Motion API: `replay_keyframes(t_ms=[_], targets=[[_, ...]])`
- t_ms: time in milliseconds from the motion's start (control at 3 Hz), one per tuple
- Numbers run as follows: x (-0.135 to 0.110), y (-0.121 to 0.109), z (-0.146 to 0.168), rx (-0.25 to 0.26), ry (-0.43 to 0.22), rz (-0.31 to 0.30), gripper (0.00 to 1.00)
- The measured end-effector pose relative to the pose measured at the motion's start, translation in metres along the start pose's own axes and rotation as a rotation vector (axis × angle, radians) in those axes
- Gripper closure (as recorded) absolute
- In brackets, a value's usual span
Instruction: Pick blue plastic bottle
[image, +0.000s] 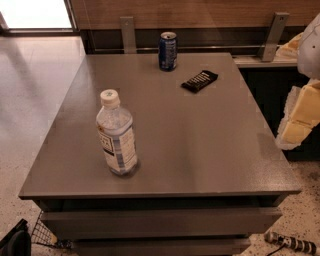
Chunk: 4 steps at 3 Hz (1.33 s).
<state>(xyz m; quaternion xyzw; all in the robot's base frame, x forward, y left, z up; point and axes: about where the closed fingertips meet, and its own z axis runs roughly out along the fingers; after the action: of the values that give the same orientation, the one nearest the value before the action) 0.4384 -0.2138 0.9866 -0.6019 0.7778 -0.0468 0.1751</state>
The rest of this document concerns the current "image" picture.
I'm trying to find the metal wall bracket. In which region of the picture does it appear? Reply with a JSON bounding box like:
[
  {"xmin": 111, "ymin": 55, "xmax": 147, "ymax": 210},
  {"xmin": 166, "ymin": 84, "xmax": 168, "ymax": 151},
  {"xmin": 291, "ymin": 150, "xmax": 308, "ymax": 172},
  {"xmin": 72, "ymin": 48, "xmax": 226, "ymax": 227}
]
[
  {"xmin": 120, "ymin": 16, "xmax": 137, "ymax": 54},
  {"xmin": 258, "ymin": 12, "xmax": 290, "ymax": 62}
]

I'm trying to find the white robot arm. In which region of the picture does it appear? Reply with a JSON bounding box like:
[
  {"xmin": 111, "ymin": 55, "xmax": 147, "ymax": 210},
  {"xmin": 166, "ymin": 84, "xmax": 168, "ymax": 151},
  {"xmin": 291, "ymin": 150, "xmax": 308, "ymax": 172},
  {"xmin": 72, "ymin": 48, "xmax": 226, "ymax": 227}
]
[{"xmin": 275, "ymin": 14, "xmax": 320, "ymax": 150}]

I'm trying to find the blue soda can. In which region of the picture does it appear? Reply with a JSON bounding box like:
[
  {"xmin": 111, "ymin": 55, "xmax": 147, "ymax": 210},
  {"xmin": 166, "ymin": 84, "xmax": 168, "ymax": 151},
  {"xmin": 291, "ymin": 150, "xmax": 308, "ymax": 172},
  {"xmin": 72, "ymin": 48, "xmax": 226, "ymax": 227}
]
[{"xmin": 158, "ymin": 31, "xmax": 177, "ymax": 72}]

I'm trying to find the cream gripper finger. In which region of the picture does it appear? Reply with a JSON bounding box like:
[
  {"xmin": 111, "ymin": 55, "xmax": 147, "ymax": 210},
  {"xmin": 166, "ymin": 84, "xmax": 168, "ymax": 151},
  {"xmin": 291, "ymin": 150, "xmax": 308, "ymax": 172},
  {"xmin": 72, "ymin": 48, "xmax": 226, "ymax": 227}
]
[
  {"xmin": 276, "ymin": 33, "xmax": 302, "ymax": 58},
  {"xmin": 275, "ymin": 79, "xmax": 320, "ymax": 150}
]

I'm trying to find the black snack bar wrapper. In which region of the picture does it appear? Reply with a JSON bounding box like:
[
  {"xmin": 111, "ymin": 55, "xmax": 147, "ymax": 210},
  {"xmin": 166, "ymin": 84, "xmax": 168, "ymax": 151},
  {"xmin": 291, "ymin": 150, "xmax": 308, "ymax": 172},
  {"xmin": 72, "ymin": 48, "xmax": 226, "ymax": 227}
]
[{"xmin": 181, "ymin": 70, "xmax": 218, "ymax": 93}]

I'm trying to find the clear blue-label plastic bottle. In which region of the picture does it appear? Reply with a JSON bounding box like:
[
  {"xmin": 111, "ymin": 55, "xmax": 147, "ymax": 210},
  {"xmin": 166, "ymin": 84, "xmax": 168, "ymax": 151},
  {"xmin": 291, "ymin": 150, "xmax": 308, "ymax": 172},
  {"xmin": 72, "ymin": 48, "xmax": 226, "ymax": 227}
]
[{"xmin": 96, "ymin": 89, "xmax": 138, "ymax": 175}]

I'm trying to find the black wire mesh basket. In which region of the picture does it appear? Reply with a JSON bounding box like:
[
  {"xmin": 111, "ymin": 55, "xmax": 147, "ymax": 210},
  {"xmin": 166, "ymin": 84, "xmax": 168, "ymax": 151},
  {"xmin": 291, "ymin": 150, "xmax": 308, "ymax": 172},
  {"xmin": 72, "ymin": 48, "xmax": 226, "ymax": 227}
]
[{"xmin": 31, "ymin": 212, "xmax": 72, "ymax": 249}]

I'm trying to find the grey drawer cabinet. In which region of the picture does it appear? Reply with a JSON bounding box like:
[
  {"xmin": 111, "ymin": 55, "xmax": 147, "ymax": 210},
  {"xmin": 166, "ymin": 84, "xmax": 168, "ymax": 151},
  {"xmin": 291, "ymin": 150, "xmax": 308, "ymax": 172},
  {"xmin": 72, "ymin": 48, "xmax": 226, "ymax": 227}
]
[{"xmin": 20, "ymin": 53, "xmax": 300, "ymax": 256}]

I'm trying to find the black object floor corner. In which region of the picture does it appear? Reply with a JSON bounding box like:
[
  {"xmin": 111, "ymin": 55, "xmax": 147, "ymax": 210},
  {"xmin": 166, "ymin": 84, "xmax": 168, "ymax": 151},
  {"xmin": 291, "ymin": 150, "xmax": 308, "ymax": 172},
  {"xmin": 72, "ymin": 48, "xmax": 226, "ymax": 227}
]
[{"xmin": 0, "ymin": 219, "xmax": 31, "ymax": 256}]

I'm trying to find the right metal wall bracket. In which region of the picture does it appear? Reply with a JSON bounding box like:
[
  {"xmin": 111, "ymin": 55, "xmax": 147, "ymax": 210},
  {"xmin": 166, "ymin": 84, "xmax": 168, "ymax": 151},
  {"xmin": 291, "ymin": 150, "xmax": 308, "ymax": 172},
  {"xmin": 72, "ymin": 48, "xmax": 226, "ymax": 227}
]
[{"xmin": 258, "ymin": 12, "xmax": 290, "ymax": 62}]

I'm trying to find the black white striped tool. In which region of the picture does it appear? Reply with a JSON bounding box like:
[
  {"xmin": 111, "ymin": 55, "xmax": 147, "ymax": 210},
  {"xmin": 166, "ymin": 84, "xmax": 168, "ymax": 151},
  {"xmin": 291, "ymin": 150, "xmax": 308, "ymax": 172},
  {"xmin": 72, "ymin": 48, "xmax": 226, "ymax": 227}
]
[{"xmin": 264, "ymin": 231, "xmax": 320, "ymax": 256}]

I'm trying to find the left metal wall bracket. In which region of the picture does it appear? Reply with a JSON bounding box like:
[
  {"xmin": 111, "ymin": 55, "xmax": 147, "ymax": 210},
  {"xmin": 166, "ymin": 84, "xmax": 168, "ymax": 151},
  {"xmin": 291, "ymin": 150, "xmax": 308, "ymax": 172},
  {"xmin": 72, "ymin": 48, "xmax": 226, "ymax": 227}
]
[{"xmin": 120, "ymin": 16, "xmax": 137, "ymax": 54}]

